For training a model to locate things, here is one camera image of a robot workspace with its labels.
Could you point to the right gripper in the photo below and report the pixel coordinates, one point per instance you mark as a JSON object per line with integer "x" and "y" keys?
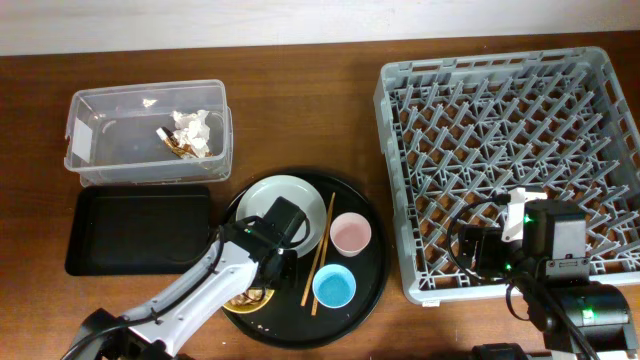
{"x": 488, "y": 238}

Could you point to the black rectangular tray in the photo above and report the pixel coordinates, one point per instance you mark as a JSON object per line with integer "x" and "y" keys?
{"x": 138, "y": 230}

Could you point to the grey dishwasher rack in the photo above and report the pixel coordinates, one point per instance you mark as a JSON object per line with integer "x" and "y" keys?
{"x": 455, "y": 131}

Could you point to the wooden chopstick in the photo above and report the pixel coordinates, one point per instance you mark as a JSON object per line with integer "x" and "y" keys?
{"x": 324, "y": 248}
{"x": 318, "y": 253}

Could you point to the white tissue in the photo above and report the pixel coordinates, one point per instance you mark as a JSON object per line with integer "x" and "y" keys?
{"x": 192, "y": 134}

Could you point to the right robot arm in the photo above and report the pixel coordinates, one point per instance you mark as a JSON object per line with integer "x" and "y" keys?
{"x": 541, "y": 252}

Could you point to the brown snack wrapper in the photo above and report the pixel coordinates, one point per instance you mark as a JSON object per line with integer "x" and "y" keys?
{"x": 183, "y": 151}

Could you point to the pink cup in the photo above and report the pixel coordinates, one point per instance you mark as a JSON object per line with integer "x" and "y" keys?
{"x": 350, "y": 233}

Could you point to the peanut shells and rice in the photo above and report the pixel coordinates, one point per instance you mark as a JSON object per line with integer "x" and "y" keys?
{"x": 250, "y": 296}

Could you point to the round black serving tray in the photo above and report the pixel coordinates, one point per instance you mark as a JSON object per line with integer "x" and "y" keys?
{"x": 283, "y": 322}

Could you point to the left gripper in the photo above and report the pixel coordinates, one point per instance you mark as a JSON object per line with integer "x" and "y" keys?
{"x": 291, "y": 270}

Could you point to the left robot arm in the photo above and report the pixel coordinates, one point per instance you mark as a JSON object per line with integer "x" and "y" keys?
{"x": 161, "y": 326}

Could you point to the blue cup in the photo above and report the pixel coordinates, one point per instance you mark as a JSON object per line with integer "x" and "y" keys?
{"x": 334, "y": 286}

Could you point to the grey round plate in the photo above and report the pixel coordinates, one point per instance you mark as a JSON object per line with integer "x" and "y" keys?
{"x": 259, "y": 198}

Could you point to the yellow bowl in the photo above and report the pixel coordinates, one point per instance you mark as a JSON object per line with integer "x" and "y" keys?
{"x": 252, "y": 307}

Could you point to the clear plastic waste bin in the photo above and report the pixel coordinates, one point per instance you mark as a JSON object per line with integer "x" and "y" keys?
{"x": 112, "y": 133}

